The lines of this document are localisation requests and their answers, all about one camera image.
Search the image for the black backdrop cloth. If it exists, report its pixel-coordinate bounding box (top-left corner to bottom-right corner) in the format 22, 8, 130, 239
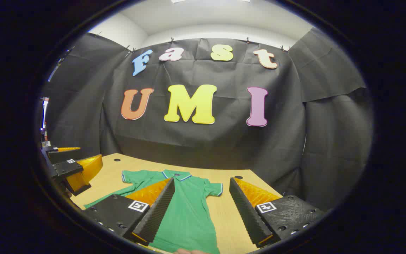
43, 28, 374, 212

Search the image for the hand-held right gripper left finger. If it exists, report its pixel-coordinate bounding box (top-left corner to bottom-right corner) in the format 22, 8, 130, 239
82, 177, 176, 246

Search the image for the green T-shirt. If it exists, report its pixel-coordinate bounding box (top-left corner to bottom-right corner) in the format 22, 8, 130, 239
84, 170, 223, 254

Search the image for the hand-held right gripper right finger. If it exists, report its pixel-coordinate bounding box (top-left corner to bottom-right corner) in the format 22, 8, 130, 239
229, 177, 327, 248

